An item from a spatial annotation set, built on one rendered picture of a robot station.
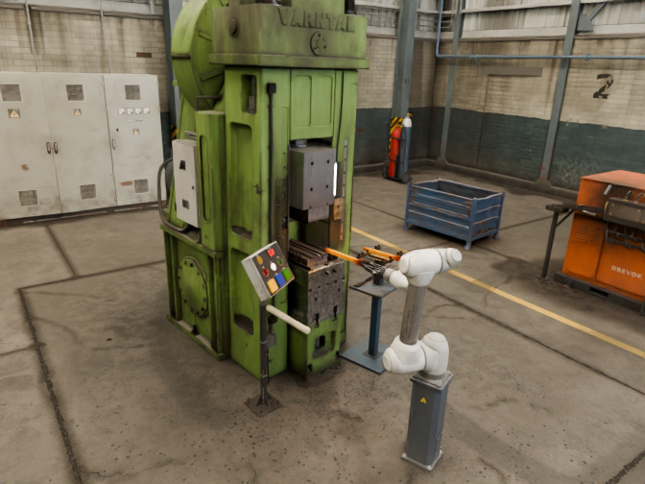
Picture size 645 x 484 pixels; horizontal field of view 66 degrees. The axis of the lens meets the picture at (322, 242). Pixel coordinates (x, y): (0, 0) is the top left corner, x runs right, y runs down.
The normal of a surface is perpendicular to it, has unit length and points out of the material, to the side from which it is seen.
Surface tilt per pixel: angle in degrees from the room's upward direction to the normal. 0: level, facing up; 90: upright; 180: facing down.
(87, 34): 88
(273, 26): 90
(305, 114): 90
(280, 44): 90
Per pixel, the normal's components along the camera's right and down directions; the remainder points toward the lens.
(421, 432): -0.57, 0.26
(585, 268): -0.81, 0.17
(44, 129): 0.55, 0.29
